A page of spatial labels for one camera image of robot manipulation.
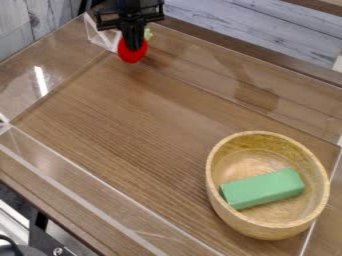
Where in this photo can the black metal table leg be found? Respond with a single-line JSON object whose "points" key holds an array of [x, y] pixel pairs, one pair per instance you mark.
{"points": [[41, 241]]}

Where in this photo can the wooden bowl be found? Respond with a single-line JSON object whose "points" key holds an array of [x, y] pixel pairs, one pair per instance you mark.
{"points": [[252, 153]]}

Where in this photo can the red plush strawberry toy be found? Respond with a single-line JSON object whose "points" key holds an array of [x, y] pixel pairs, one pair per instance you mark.
{"points": [[132, 56]]}

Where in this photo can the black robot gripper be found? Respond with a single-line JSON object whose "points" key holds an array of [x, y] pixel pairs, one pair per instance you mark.
{"points": [[131, 13]]}

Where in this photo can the green rectangular block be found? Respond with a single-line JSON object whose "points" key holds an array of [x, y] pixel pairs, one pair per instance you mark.
{"points": [[262, 189]]}

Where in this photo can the clear acrylic table barrier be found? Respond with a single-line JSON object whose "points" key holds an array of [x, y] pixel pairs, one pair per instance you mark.
{"points": [[105, 139]]}

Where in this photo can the clear acrylic corner bracket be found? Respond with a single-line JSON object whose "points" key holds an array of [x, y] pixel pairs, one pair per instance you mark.
{"points": [[105, 39]]}

